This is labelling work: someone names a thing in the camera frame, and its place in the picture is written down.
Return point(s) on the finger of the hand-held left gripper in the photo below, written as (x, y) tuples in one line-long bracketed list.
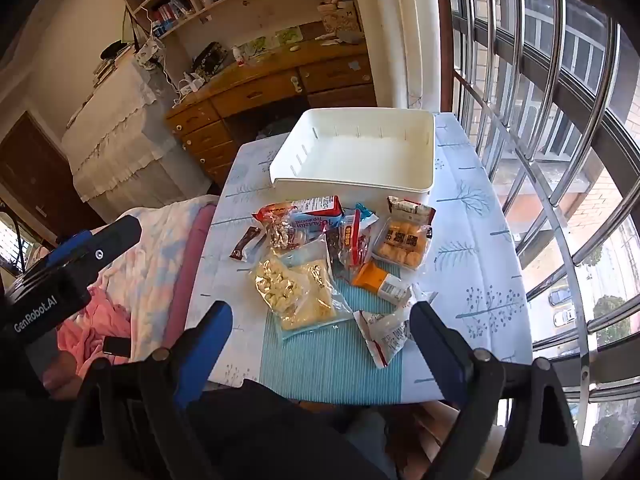
[(117, 232), (67, 250)]

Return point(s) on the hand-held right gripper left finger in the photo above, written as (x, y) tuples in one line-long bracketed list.
[(205, 355)]

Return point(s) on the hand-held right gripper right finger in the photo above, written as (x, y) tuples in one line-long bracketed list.
[(435, 355)]

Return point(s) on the white and red snack packet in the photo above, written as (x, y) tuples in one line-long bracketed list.
[(385, 332)]

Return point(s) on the orange snack packet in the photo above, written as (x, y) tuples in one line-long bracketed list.
[(370, 277)]

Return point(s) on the clear bag of white candies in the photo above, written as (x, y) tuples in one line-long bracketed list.
[(290, 290)]

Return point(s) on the yellow cakes tray packet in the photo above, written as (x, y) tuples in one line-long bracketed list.
[(400, 247)]

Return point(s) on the small brown bar packet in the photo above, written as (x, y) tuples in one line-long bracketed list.
[(245, 245)]

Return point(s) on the clear bag of gold-wrapped candies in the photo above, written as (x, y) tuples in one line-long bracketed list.
[(280, 232)]

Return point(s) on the blue popcorn packet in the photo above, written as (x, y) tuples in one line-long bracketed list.
[(320, 215)]

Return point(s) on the white plastic bin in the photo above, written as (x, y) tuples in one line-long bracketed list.
[(350, 150)]

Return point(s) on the person's left hand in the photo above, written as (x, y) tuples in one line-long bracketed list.
[(60, 375)]

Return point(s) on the pastel patterned blanket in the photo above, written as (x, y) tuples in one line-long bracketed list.
[(150, 245)]

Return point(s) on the salmon pink cloth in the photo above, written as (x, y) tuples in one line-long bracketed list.
[(100, 325)]

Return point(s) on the brown wooden door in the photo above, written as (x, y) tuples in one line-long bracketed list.
[(35, 175)]

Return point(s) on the small black box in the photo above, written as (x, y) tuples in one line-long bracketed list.
[(116, 345)]

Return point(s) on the lace-covered cabinet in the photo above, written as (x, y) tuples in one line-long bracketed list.
[(120, 145)]

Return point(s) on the teal striped table mat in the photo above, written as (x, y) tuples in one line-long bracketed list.
[(325, 360)]

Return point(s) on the white power strip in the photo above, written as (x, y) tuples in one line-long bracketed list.
[(192, 83)]

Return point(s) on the patterned hanging pouch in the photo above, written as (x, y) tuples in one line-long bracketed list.
[(148, 53)]

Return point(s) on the black hat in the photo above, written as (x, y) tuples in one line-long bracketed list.
[(116, 50)]

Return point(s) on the metal window grille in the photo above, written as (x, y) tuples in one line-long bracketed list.
[(565, 210)]

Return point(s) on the black patterned bag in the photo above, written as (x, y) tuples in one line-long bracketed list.
[(212, 60)]

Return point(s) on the wooden desk with drawers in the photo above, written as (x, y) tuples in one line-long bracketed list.
[(260, 90)]

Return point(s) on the small white bottle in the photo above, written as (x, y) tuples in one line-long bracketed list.
[(239, 56)]

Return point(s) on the green printed cards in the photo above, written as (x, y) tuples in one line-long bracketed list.
[(270, 42)]

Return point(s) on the cardboard box with doll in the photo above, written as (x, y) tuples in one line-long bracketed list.
[(340, 15)]

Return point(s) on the white curtain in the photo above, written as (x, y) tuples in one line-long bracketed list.
[(395, 35)]

